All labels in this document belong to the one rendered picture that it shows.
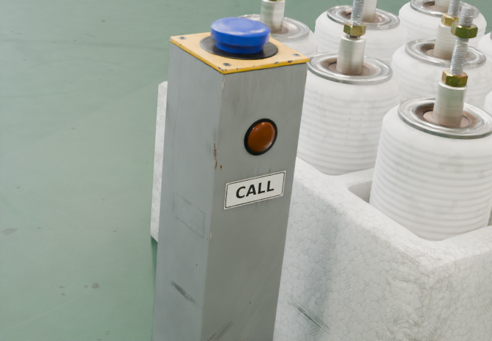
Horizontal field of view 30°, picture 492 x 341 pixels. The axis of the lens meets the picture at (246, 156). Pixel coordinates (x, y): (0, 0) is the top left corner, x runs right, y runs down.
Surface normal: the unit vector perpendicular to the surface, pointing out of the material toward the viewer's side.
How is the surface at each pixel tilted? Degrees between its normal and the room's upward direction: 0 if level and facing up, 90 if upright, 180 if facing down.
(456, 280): 90
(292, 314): 90
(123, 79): 0
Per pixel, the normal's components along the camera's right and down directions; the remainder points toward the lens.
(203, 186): -0.83, 0.17
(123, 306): 0.09, -0.90
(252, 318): 0.56, 0.40
